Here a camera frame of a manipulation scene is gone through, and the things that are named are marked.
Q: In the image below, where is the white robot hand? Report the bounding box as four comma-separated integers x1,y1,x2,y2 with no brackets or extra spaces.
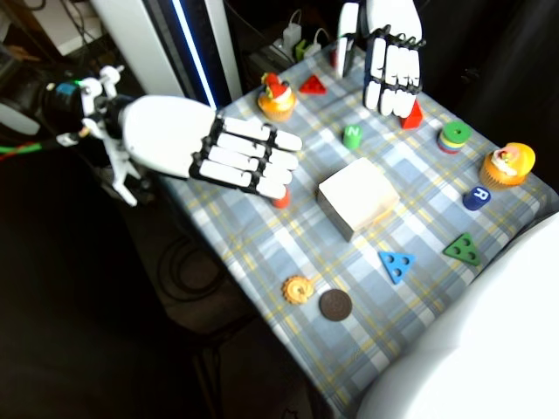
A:
121,94,304,201
335,0,426,118

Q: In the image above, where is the green letter block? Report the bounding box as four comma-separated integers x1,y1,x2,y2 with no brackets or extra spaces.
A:
342,125,364,150

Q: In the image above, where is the red cylinder block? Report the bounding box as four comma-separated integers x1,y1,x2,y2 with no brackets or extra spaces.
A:
271,186,292,210

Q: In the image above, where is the white paper box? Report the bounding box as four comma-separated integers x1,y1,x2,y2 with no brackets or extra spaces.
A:
317,157,401,243

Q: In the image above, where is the blue R letter block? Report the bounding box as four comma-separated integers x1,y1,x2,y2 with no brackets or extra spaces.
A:
462,186,492,212

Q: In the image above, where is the red wedge block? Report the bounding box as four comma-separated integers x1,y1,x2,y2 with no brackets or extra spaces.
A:
400,99,424,130

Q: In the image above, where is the small white charger plug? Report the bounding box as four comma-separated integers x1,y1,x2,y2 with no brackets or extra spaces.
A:
305,28,329,58

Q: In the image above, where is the red triangle block with holes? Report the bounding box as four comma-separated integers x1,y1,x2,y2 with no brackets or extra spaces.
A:
299,74,328,95

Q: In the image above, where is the white column with blue light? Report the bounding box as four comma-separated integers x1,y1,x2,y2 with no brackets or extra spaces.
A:
89,0,244,126

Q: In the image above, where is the tall white charger plug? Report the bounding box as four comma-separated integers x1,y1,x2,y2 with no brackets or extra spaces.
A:
282,9,303,49

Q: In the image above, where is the white power strip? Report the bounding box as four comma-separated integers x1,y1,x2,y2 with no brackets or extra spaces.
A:
271,38,298,62

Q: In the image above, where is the toy cupcake with strawberry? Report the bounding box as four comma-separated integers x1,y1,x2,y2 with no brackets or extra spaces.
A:
256,72,298,122

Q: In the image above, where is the plaid tablecloth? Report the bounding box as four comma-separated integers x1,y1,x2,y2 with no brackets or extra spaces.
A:
163,37,559,419

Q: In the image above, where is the toy cupcake with yellow topping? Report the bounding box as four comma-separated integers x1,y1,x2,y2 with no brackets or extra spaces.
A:
479,141,537,191

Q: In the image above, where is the green triangle block with holes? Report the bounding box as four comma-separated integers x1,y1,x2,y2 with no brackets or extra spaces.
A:
442,232,481,267

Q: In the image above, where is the blue triangle block with holes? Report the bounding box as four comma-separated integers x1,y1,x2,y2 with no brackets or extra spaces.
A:
377,251,417,285

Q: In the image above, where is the yellow toy biscuit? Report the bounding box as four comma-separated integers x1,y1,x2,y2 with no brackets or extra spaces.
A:
281,275,315,306

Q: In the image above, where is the brown chocolate toy cookie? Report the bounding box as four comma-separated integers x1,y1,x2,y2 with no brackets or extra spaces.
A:
318,288,353,322

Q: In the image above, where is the white robot body shell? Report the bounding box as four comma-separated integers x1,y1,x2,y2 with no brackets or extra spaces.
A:
355,209,559,419

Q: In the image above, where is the colourful ring stack toy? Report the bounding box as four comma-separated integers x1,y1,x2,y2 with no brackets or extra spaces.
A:
436,120,474,155

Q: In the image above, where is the green cable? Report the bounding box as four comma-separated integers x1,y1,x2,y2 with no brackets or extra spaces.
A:
0,140,60,155

